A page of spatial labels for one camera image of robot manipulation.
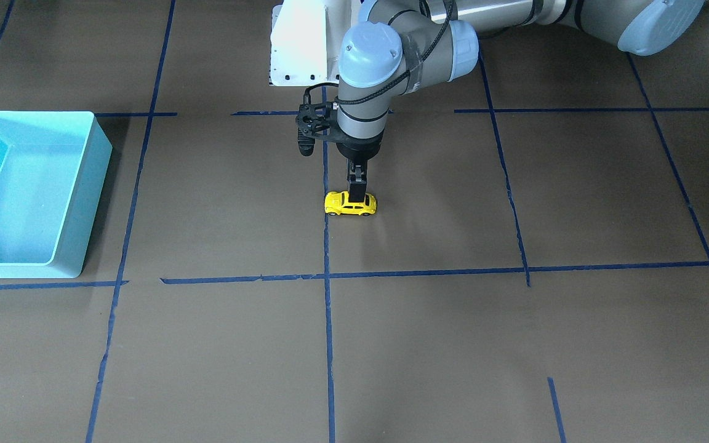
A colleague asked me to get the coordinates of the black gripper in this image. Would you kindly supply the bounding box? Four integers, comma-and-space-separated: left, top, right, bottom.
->
337, 134, 383, 202

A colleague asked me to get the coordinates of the yellow beetle toy car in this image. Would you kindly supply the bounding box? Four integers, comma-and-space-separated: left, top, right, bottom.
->
324, 191, 377, 216

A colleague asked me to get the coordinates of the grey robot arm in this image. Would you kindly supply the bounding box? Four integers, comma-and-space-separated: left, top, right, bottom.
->
332, 1, 704, 202

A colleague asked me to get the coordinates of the light blue plastic bin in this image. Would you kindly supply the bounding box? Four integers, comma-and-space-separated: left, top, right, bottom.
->
0, 110, 112, 279

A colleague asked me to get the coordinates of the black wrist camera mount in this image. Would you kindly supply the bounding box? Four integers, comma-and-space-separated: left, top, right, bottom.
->
295, 99, 342, 157

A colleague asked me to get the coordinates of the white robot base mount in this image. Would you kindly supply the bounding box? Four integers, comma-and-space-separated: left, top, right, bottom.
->
268, 1, 362, 87

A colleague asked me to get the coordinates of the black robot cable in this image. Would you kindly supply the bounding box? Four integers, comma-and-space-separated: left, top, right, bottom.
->
303, 0, 457, 108

